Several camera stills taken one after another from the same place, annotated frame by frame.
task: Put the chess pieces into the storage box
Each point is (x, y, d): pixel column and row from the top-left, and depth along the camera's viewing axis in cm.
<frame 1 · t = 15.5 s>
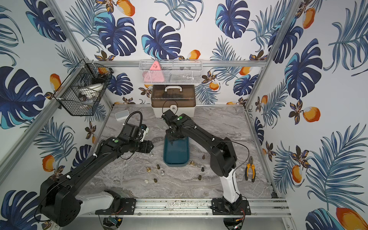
left hand: (148, 143, 81), fingers open
right hand: (173, 136, 88), fingers open
teal plastic storage box: (178, 154, 94), point 2 cm above the table
brown lid white toolbox: (180, 98, 102), point 19 cm above the table
small white box: (122, 115, 116), point 2 cm above the table
silver chess piece: (151, 155, 94), on the table
gold chess piece: (148, 169, 88), point 2 cm above the table
dark chess piece: (158, 166, 89), on the table
silver chess piece 2: (162, 172, 87), point 2 cm above the table
silver chess piece lying: (146, 181, 83), point 2 cm above the table
dark chess piece 2: (155, 180, 84), on the table
dark chess piece 3: (200, 177, 83), point 3 cm above the table
yellow handled pliers: (250, 161, 92), on the table

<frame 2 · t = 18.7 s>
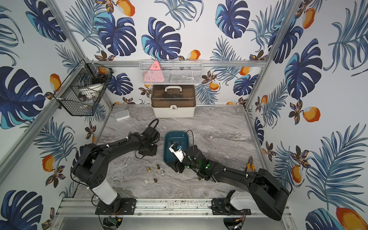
left hand: (152, 151, 91), fingers closed
right hand: (170, 157, 78), fingers open
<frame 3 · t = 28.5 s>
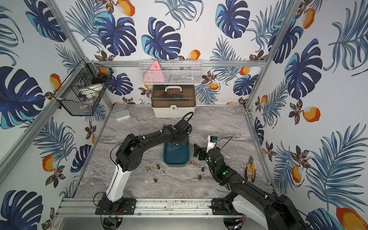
left hand: (183, 138, 97), fingers open
right hand: (202, 144, 83), fingers open
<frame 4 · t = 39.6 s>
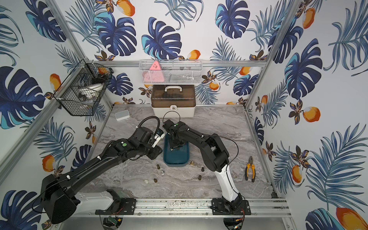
left hand: (158, 147, 78), fingers open
right hand: (176, 145, 95), fingers closed
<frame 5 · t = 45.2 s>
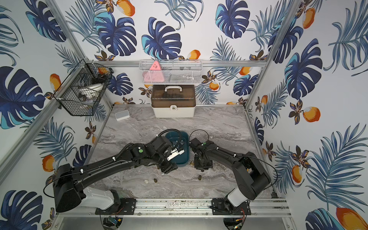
left hand: (174, 161, 74), fingers open
right hand: (201, 167, 87), fingers closed
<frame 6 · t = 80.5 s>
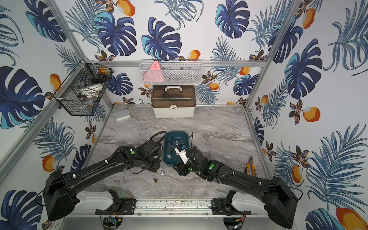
left hand: (157, 164, 77), fingers open
right hand: (177, 162, 78), fingers open
dark chess piece 5: (171, 149, 72), point 24 cm above the table
